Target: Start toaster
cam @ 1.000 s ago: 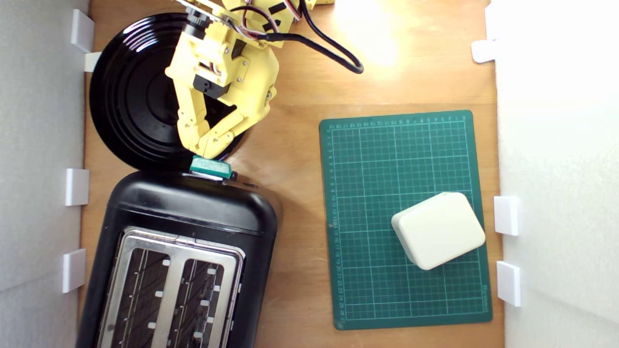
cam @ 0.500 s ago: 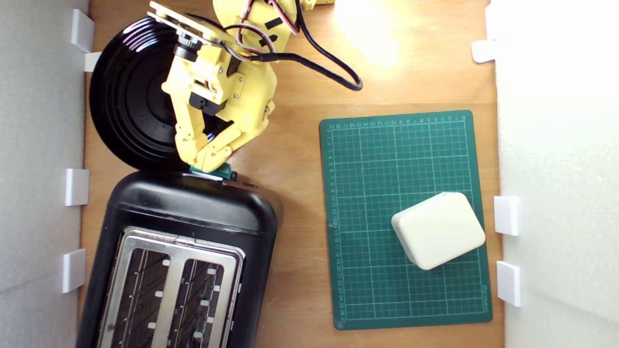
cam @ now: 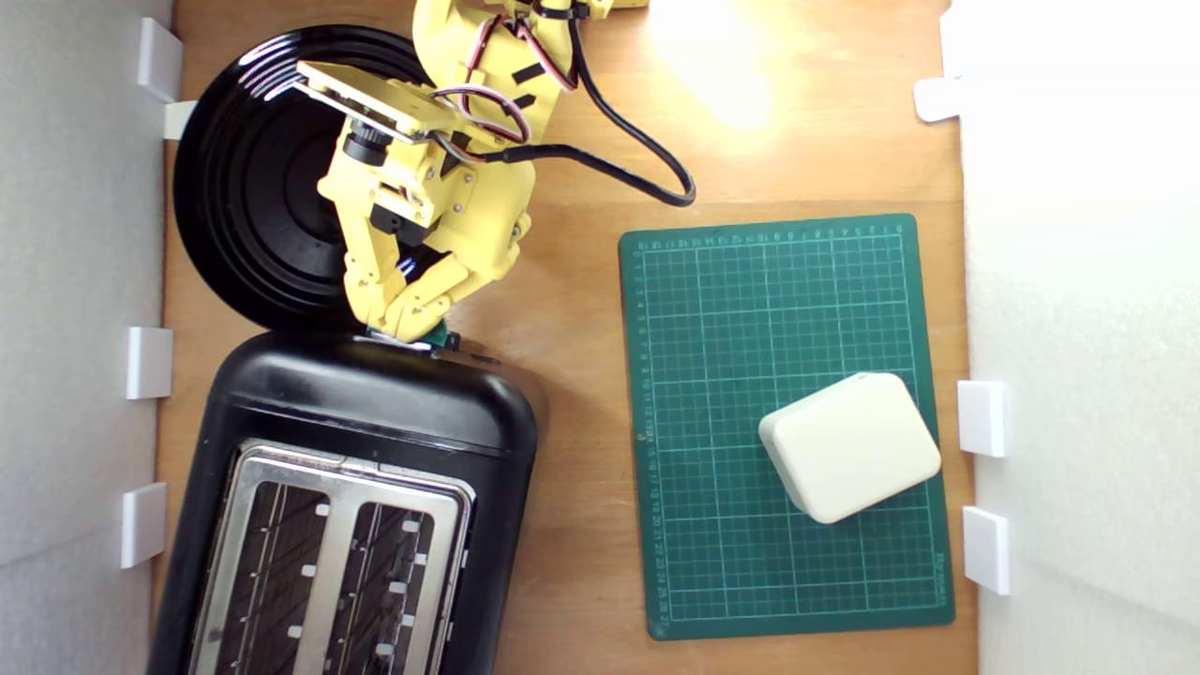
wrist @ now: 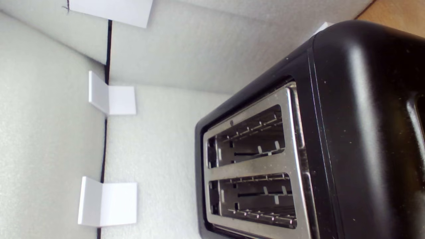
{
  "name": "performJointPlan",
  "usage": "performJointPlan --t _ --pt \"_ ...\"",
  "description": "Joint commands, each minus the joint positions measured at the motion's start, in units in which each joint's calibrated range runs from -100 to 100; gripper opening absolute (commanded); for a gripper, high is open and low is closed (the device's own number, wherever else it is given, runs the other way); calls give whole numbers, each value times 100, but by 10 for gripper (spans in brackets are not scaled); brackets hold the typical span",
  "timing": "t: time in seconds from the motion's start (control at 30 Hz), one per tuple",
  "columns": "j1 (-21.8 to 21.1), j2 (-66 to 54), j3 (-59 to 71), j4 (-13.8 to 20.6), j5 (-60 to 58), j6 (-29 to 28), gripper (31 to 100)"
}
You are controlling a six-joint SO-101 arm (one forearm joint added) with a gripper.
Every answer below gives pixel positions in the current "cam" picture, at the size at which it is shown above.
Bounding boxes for green toaster lever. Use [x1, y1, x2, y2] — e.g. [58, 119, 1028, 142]
[367, 322, 449, 351]

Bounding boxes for black two-slot toaster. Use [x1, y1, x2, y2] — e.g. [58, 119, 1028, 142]
[145, 328, 540, 675]

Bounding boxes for black round plate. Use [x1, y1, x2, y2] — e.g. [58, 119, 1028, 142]
[173, 25, 442, 334]

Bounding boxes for green cutting mat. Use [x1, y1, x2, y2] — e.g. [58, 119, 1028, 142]
[619, 214, 957, 641]

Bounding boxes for white rounded block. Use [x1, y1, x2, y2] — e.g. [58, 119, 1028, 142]
[757, 372, 942, 525]

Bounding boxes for yellow wrist camera mount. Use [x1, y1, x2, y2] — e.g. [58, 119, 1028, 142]
[294, 60, 462, 168]

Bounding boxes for black camera cable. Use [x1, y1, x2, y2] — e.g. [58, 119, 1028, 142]
[448, 0, 698, 208]

